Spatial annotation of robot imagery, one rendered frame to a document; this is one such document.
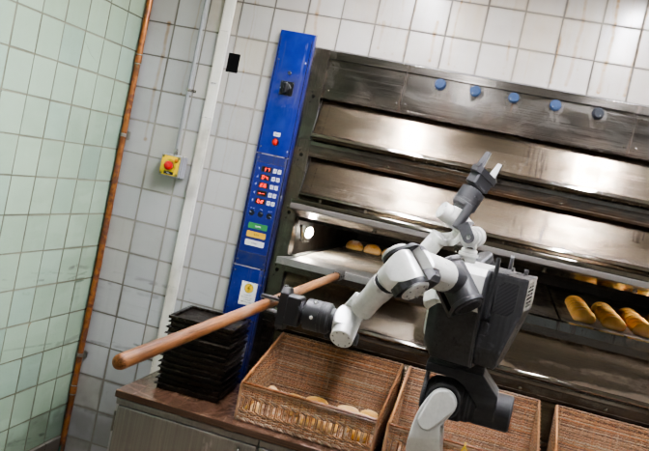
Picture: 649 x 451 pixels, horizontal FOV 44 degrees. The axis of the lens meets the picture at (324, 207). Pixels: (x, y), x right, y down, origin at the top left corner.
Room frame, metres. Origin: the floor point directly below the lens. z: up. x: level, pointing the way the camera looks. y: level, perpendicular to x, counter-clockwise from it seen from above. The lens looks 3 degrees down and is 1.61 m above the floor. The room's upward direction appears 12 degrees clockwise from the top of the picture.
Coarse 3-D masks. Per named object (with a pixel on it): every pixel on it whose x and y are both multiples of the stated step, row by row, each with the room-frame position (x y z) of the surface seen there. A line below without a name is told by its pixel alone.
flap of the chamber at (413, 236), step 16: (304, 208) 3.36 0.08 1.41; (336, 224) 3.50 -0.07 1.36; (352, 224) 3.39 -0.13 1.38; (368, 224) 3.29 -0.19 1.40; (384, 224) 3.28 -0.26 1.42; (416, 240) 3.37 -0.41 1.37; (496, 256) 3.22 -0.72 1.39; (528, 256) 3.15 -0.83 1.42; (560, 272) 3.21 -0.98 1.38; (576, 272) 3.11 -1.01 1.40; (592, 272) 3.09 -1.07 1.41; (624, 288) 3.17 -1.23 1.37; (640, 288) 3.07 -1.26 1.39
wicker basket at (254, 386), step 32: (288, 352) 3.44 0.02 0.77; (320, 352) 3.42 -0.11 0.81; (352, 352) 3.39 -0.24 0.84; (256, 384) 3.01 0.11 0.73; (288, 384) 3.40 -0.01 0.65; (320, 384) 3.37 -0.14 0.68; (352, 384) 3.36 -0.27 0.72; (384, 384) 3.33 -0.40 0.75; (256, 416) 3.00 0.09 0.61; (288, 416) 2.97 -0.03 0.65; (320, 416) 2.95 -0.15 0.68; (352, 416) 2.92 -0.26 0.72; (384, 416) 3.10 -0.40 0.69; (352, 448) 2.91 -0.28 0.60
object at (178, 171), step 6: (162, 156) 3.59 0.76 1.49; (168, 156) 3.59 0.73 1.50; (174, 156) 3.58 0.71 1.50; (180, 156) 3.58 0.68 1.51; (162, 162) 3.59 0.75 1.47; (174, 162) 3.58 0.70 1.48; (180, 162) 3.58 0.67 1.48; (186, 162) 3.64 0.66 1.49; (162, 168) 3.59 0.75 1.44; (174, 168) 3.58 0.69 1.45; (180, 168) 3.58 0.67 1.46; (162, 174) 3.59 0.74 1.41; (168, 174) 3.58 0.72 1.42; (174, 174) 3.58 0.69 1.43; (180, 174) 3.59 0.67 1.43
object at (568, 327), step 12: (528, 312) 3.33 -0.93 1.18; (540, 324) 3.26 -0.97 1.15; (552, 324) 3.25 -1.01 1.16; (564, 324) 3.24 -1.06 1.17; (576, 324) 3.25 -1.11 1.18; (588, 336) 3.22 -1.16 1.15; (600, 336) 3.21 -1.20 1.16; (612, 336) 3.20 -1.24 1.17; (624, 336) 3.21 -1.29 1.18; (636, 348) 3.18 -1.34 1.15; (648, 348) 3.17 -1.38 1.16
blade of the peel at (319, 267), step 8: (280, 256) 3.26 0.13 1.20; (288, 256) 3.38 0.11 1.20; (296, 256) 3.53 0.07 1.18; (288, 264) 3.21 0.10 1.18; (296, 264) 3.21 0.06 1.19; (304, 264) 3.20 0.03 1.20; (312, 264) 3.39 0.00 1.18; (320, 264) 3.44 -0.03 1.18; (328, 264) 3.51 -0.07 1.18; (320, 272) 3.18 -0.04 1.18; (328, 272) 3.17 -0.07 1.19; (352, 272) 3.38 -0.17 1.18; (360, 272) 3.44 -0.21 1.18; (368, 272) 3.49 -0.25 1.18; (352, 280) 3.15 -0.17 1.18; (360, 280) 3.14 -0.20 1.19; (368, 280) 3.13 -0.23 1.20
